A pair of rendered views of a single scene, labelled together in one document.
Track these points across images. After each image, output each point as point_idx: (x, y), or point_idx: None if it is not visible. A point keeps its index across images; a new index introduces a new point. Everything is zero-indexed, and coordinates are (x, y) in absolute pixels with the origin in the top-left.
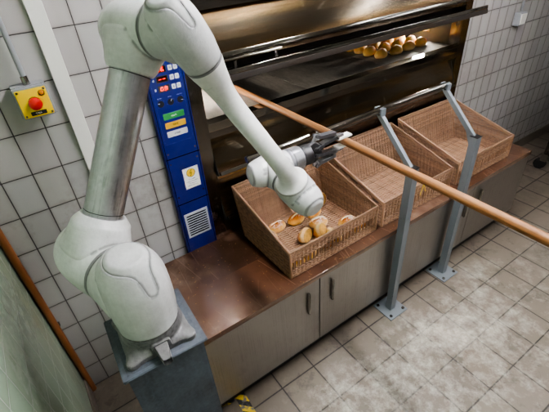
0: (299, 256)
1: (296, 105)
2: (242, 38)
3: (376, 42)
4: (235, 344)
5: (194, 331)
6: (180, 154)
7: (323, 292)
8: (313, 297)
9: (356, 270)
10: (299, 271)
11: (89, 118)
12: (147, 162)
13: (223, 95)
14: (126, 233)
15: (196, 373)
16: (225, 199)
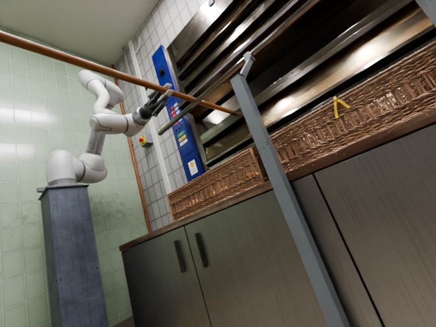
0: (174, 199)
1: None
2: None
3: (280, 15)
4: (135, 265)
5: (51, 185)
6: (185, 154)
7: (194, 250)
8: (184, 252)
9: (231, 235)
10: (178, 217)
11: (160, 145)
12: (178, 161)
13: (95, 93)
14: (86, 157)
15: (48, 211)
16: None
